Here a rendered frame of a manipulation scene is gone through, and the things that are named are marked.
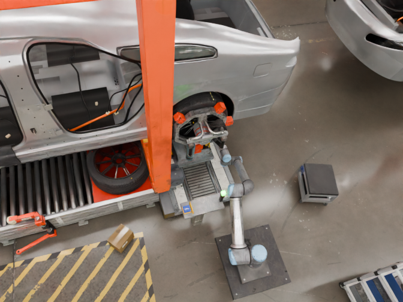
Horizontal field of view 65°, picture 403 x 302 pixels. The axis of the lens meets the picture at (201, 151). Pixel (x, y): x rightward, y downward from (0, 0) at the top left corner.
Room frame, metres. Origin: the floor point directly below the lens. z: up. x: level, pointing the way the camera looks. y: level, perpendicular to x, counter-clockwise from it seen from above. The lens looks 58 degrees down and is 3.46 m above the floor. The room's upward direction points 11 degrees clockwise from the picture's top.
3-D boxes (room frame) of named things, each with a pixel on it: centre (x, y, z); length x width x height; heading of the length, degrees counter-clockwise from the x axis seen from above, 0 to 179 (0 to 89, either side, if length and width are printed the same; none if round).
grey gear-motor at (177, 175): (1.68, 0.29, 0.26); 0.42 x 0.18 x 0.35; 27
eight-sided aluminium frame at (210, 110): (1.90, 0.06, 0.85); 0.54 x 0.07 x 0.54; 117
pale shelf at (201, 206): (1.23, -0.11, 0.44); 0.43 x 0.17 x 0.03; 117
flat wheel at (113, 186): (1.57, 0.86, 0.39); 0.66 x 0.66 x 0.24
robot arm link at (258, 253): (0.82, -0.68, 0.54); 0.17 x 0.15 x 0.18; 105
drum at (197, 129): (1.84, 0.03, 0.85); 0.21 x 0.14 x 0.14; 27
